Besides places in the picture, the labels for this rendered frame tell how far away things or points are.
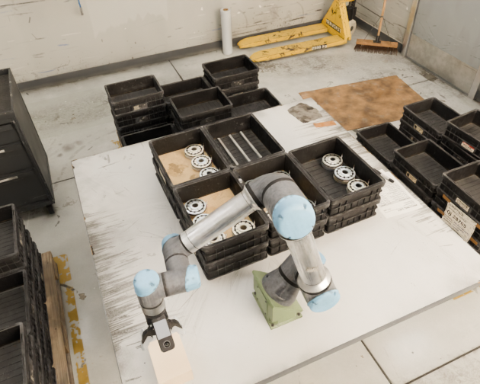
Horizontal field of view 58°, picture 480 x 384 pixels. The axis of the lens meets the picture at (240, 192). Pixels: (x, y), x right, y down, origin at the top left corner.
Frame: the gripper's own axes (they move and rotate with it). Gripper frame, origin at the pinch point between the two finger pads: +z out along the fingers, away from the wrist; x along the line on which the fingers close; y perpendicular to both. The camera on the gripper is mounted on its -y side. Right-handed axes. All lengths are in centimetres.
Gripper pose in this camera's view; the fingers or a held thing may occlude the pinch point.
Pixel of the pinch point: (164, 344)
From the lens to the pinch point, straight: 158.2
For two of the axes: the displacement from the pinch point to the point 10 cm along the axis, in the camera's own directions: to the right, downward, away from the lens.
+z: 0.3, 7.3, 6.8
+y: -4.0, -6.2, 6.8
